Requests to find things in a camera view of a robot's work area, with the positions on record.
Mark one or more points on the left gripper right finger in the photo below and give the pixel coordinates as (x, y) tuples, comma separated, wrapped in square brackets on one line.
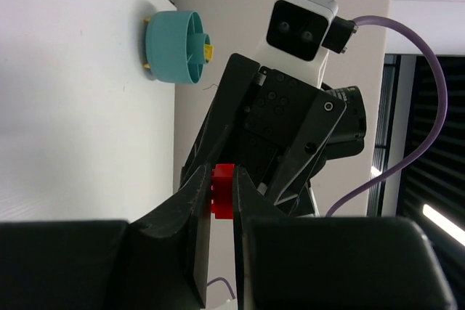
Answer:
[(330, 263)]

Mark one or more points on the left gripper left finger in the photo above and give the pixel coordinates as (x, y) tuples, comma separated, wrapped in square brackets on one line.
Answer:
[(156, 262)]

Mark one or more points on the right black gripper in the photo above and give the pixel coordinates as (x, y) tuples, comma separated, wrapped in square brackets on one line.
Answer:
[(289, 122)]

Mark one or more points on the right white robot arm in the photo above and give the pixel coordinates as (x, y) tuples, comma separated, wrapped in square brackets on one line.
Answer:
[(346, 140)]

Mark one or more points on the teal divided round container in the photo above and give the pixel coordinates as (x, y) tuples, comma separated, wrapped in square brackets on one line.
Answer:
[(174, 46)]

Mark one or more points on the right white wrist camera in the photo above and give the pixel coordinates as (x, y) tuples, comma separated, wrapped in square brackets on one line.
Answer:
[(299, 37)]

